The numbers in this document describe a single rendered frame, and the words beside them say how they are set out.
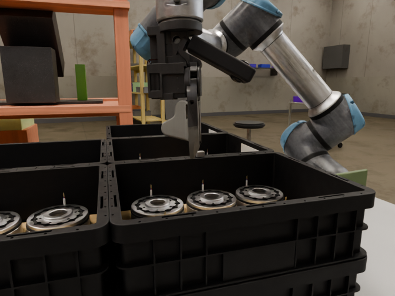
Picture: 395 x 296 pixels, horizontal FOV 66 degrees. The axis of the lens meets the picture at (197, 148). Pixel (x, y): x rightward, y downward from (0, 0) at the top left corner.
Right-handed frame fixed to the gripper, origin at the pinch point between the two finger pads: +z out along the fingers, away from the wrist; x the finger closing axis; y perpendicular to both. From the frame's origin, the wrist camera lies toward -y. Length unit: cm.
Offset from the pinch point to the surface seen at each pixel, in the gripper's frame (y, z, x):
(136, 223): 6.4, 6.1, 17.3
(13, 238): 18.7, 5.9, 21.6
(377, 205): -55, 28, -48
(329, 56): -423, -149, -1136
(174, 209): 4.8, 12.0, -2.9
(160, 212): 7.3, 12.0, -1.2
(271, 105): -204, 23, -1089
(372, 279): -34.5, 29.4, -8.2
